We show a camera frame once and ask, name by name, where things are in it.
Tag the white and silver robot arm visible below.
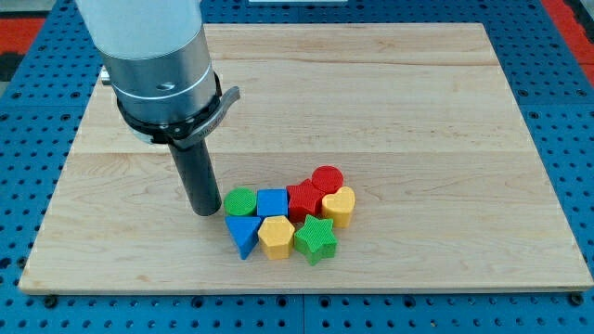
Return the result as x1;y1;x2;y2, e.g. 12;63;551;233
75;0;219;143

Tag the red star block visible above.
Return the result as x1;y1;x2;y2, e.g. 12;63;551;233
286;179;325;223

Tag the green star block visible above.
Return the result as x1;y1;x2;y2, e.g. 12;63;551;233
294;215;338;265

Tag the red cylinder block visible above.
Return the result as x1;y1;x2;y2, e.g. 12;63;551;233
311;165;343;194

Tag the blue cube block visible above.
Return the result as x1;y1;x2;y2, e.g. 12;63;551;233
256;188;289;218

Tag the yellow heart block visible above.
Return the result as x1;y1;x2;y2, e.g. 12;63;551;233
321;186;355;228

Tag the green cylinder block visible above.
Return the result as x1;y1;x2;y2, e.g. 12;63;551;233
224;187;257;216

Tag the yellow hexagon block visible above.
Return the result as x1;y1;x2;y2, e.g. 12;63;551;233
258;215;295;260

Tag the blue triangle block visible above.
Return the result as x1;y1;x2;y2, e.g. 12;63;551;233
225;216;262;260

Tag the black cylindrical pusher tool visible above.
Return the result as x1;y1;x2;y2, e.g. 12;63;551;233
169;140;221;216

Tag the black clamp with grey lever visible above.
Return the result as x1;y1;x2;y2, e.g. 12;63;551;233
117;73;240;150

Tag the wooden board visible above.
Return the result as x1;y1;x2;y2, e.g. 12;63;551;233
19;23;593;295

